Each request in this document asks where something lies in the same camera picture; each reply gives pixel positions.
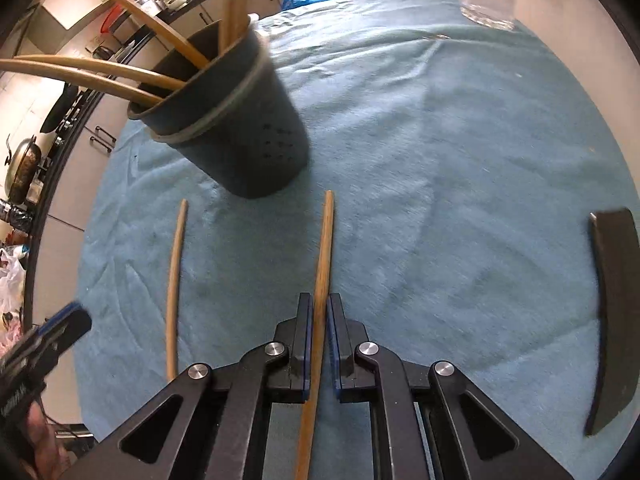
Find black utensil holder cup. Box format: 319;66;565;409
128;23;310;198

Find black frying pan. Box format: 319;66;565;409
39;82;79;133

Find white plastic bag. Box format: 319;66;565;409
0;245;27;333

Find blue-green table cloth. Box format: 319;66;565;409
74;0;639;479

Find black smartphone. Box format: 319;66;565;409
585;208;639;436

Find person's left hand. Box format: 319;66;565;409
25;402;70;480

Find lidded steel wok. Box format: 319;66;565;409
4;136;42;205

